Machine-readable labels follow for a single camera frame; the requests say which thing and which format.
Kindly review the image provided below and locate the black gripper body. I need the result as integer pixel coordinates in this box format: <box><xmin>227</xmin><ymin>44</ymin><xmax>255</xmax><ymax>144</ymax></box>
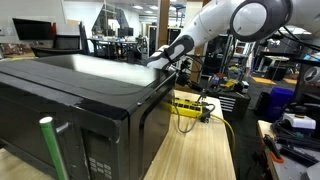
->
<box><xmin>176</xmin><ymin>68</ymin><xmax>204</xmax><ymax>94</ymax></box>

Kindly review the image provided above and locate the grey power cable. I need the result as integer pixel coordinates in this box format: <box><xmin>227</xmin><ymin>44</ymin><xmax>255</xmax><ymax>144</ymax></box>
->
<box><xmin>171</xmin><ymin>96</ymin><xmax>217</xmax><ymax>134</ymax></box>

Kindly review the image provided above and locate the white VR controller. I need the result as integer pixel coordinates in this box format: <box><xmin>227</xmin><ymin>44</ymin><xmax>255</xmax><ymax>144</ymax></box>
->
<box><xmin>303</xmin><ymin>65</ymin><xmax>320</xmax><ymax>85</ymax></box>

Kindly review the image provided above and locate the yellow power strip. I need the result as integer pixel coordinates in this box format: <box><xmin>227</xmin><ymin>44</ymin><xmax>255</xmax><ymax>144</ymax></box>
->
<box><xmin>171</xmin><ymin>97</ymin><xmax>212</xmax><ymax>124</ymax></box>

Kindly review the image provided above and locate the blue and white item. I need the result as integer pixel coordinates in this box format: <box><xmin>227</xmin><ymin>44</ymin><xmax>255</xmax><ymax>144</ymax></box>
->
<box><xmin>208</xmin><ymin>75</ymin><xmax>221</xmax><ymax>86</ymax></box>

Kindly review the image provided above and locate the yellow tool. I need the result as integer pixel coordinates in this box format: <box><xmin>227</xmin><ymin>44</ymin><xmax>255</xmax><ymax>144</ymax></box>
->
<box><xmin>224</xmin><ymin>78</ymin><xmax>238</xmax><ymax>89</ymax></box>

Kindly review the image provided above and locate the black equipment rack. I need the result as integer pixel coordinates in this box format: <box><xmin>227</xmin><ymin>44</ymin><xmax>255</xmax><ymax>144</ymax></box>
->
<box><xmin>203</xmin><ymin>34</ymin><xmax>231</xmax><ymax>76</ymax></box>

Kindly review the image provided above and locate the black cabinet with white vents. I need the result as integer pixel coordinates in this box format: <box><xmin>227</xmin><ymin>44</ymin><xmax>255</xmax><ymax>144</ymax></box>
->
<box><xmin>204</xmin><ymin>85</ymin><xmax>252</xmax><ymax>122</ymax></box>

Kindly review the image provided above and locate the small white object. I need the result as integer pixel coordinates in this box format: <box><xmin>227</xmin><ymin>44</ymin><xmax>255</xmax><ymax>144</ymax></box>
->
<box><xmin>240</xmin><ymin>80</ymin><xmax>250</xmax><ymax>94</ymax></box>

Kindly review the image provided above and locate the black bin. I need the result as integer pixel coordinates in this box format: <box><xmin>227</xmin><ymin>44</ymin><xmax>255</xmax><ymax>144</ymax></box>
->
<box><xmin>254</xmin><ymin>91</ymin><xmax>271</xmax><ymax>117</ymax></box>

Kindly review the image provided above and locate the yellow floor mat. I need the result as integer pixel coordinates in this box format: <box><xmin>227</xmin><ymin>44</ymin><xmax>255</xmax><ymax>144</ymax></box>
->
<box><xmin>283</xmin><ymin>77</ymin><xmax>298</xmax><ymax>86</ymax></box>
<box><xmin>251</xmin><ymin>76</ymin><xmax>277</xmax><ymax>86</ymax></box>

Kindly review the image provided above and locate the black stand machine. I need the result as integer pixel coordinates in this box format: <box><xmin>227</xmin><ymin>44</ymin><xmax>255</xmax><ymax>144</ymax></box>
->
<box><xmin>254</xmin><ymin>39</ymin><xmax>288</xmax><ymax>73</ymax></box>

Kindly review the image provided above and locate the black floor crate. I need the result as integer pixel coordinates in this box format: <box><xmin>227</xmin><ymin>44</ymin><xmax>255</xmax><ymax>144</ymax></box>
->
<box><xmin>265</xmin><ymin>65</ymin><xmax>288</xmax><ymax>82</ymax></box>

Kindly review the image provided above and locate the blue bin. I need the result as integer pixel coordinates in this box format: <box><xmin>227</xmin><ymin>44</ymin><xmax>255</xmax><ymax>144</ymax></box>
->
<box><xmin>266</xmin><ymin>87</ymin><xmax>295</xmax><ymax>122</ymax></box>

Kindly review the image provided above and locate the dark background workbench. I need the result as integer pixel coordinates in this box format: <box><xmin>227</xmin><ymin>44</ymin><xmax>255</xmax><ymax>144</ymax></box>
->
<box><xmin>87</xmin><ymin>37</ymin><xmax>148</xmax><ymax>65</ymax></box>

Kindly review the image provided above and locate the white box device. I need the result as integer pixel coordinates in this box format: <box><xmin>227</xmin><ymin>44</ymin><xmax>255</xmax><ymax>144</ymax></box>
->
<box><xmin>282</xmin><ymin>112</ymin><xmax>317</xmax><ymax>131</ymax></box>

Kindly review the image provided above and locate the black microwave oven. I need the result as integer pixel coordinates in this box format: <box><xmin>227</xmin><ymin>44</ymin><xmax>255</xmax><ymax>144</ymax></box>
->
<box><xmin>0</xmin><ymin>53</ymin><xmax>177</xmax><ymax>180</ymax></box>

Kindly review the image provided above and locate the black bar tool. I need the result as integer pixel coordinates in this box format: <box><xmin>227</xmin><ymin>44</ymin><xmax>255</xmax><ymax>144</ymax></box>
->
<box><xmin>279</xmin><ymin>145</ymin><xmax>320</xmax><ymax>168</ymax></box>

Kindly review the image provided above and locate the grey rounded object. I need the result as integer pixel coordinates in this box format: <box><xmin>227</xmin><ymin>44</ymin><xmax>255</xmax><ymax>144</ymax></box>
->
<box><xmin>300</xmin><ymin>161</ymin><xmax>320</xmax><ymax>180</ymax></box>

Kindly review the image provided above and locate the red object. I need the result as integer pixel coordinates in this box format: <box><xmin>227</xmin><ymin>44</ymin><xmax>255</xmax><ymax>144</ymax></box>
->
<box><xmin>50</xmin><ymin>22</ymin><xmax>58</xmax><ymax>38</ymax></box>

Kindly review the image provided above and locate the green pole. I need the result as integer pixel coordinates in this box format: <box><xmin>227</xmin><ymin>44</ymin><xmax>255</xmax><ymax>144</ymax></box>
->
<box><xmin>39</xmin><ymin>115</ymin><xmax>69</xmax><ymax>180</ymax></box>

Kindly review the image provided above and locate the black monitor beside red object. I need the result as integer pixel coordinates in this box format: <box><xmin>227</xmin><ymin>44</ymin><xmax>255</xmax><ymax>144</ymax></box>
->
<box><xmin>12</xmin><ymin>18</ymin><xmax>54</xmax><ymax>42</ymax></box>

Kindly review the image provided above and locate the cluttered wooden desk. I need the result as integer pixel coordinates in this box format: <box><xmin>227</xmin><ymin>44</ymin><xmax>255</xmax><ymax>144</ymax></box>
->
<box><xmin>0</xmin><ymin>42</ymin><xmax>36</xmax><ymax>61</ymax></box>

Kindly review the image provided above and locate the yellow power strip cord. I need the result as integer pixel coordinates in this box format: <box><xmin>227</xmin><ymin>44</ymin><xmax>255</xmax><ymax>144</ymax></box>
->
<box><xmin>209</xmin><ymin>113</ymin><xmax>236</xmax><ymax>156</ymax></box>

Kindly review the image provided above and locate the white shelf frame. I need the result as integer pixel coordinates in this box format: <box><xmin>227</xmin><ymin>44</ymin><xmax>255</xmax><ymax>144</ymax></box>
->
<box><xmin>234</xmin><ymin>39</ymin><xmax>255</xmax><ymax>58</ymax></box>

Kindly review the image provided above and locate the orange-handled tool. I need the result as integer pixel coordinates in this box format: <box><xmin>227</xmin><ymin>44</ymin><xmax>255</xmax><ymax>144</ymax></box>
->
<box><xmin>263</xmin><ymin>133</ymin><xmax>285</xmax><ymax>164</ymax></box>

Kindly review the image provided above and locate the black cable pile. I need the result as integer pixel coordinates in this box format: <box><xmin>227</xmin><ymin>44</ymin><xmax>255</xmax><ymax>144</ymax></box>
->
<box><xmin>270</xmin><ymin>119</ymin><xmax>320</xmax><ymax>150</ymax></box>

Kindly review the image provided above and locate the white wall outlet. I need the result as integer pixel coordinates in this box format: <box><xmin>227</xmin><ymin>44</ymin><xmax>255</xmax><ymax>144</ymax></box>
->
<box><xmin>4</xmin><ymin>27</ymin><xmax>16</xmax><ymax>37</ymax></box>

